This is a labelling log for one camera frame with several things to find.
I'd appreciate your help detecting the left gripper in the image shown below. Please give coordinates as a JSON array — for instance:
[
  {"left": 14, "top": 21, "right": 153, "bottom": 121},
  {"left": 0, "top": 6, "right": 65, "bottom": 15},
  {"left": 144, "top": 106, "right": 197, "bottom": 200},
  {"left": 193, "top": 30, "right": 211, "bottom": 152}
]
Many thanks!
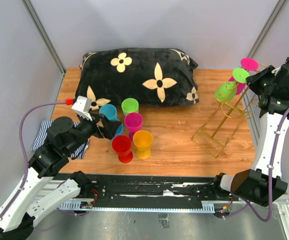
[{"left": 66, "top": 109, "right": 122, "bottom": 154}]

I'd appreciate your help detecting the blue wine glass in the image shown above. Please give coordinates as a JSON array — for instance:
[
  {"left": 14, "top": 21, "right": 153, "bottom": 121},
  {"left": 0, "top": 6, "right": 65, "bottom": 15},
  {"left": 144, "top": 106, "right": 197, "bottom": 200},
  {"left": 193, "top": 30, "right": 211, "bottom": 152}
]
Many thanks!
[{"left": 99, "top": 104, "right": 118, "bottom": 120}]

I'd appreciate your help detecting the teal glass green base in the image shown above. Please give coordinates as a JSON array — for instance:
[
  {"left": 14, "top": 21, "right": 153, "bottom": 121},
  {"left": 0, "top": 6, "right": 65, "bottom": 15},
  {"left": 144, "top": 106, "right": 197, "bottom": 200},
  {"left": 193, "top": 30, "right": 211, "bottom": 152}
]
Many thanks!
[{"left": 110, "top": 118, "right": 124, "bottom": 142}]

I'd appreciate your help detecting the red wine glass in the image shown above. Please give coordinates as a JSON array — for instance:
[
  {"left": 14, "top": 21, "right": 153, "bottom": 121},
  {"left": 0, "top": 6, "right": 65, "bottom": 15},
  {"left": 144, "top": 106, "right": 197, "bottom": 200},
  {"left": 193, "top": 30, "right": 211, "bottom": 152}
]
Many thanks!
[{"left": 111, "top": 135, "right": 133, "bottom": 164}]

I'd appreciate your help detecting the light green wine glass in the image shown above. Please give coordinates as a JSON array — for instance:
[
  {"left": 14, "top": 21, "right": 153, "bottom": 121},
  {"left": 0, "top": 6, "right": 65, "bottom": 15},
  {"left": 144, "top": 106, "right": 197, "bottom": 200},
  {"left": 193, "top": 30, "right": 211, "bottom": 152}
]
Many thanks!
[{"left": 121, "top": 98, "right": 139, "bottom": 116}]

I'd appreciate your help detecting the yellow wine glass orange base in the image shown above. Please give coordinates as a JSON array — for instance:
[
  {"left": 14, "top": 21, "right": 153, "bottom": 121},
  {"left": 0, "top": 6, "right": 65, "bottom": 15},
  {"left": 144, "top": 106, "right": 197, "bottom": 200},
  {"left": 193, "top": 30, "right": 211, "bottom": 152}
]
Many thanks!
[{"left": 132, "top": 130, "right": 153, "bottom": 160}]

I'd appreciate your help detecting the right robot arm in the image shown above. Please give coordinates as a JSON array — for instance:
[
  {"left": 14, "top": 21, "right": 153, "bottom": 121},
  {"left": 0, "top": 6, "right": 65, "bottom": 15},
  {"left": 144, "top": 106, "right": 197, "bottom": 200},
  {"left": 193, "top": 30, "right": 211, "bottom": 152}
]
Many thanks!
[{"left": 211, "top": 63, "right": 289, "bottom": 207}]

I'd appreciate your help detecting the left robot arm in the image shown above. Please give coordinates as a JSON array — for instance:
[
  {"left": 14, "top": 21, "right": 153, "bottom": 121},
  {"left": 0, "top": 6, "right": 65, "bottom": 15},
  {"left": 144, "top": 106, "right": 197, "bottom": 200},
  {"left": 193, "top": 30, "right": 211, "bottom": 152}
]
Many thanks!
[{"left": 0, "top": 113, "right": 122, "bottom": 240}]

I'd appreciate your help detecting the pink base wine glass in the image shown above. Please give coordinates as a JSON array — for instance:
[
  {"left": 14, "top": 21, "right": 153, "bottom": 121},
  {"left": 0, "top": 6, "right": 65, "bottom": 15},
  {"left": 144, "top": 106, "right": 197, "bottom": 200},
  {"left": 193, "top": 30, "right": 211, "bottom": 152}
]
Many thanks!
[{"left": 240, "top": 57, "right": 259, "bottom": 71}]

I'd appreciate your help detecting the magenta glass green base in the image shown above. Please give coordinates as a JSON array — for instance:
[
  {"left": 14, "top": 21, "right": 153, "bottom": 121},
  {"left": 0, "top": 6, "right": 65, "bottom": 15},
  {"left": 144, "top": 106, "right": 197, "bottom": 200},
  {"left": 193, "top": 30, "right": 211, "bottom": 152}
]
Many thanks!
[{"left": 228, "top": 76, "right": 246, "bottom": 95}]

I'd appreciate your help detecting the green glass yellow base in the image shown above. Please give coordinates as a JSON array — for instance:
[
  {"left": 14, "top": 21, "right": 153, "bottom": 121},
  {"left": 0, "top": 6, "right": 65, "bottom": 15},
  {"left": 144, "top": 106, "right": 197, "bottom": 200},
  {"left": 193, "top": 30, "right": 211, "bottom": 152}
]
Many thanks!
[{"left": 214, "top": 67, "right": 250, "bottom": 103}]

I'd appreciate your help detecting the blue white striped cloth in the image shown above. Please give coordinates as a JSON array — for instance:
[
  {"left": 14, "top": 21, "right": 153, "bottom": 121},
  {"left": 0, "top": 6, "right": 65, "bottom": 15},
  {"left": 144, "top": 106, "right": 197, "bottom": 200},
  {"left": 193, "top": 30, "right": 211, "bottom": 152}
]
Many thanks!
[{"left": 31, "top": 120, "right": 90, "bottom": 160}]

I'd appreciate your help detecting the black floral plush pillow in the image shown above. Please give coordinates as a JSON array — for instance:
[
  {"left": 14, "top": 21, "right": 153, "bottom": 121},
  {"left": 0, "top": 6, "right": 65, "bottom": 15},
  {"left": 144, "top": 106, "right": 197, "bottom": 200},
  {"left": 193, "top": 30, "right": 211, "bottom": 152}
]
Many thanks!
[{"left": 75, "top": 47, "right": 199, "bottom": 110}]

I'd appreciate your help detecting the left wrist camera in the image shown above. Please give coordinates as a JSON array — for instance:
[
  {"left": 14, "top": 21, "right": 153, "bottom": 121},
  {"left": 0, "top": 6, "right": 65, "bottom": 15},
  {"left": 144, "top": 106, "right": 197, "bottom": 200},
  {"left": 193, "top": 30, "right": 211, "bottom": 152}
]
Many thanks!
[{"left": 71, "top": 96, "right": 93, "bottom": 122}]

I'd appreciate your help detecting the gold wire glass rack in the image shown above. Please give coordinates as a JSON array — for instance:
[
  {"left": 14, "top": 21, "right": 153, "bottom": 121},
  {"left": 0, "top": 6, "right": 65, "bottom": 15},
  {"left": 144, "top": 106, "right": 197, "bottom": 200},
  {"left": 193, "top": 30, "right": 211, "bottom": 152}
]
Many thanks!
[{"left": 190, "top": 63, "right": 263, "bottom": 159}]

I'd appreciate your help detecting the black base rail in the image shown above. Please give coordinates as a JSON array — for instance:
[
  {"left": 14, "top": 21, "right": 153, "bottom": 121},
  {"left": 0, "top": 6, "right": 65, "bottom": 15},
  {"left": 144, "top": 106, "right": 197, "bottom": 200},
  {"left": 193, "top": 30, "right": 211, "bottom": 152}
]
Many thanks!
[{"left": 16, "top": 172, "right": 289, "bottom": 213}]

